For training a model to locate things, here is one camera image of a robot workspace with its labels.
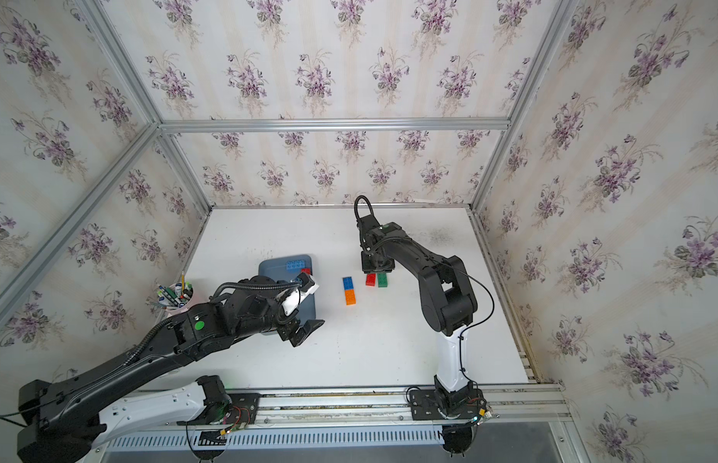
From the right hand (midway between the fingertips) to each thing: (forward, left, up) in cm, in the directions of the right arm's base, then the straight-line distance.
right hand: (378, 269), depth 95 cm
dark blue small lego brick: (-4, +10, -4) cm, 11 cm away
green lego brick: (-2, -2, -4) cm, 4 cm away
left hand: (-22, +16, +17) cm, 32 cm away
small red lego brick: (+1, +25, -3) cm, 25 cm away
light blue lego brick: (+4, +29, -4) cm, 30 cm away
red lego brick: (-2, +2, -4) cm, 5 cm away
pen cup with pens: (-14, +60, +5) cm, 62 cm away
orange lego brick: (-9, +9, -4) cm, 13 cm away
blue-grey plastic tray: (+3, +33, -4) cm, 34 cm away
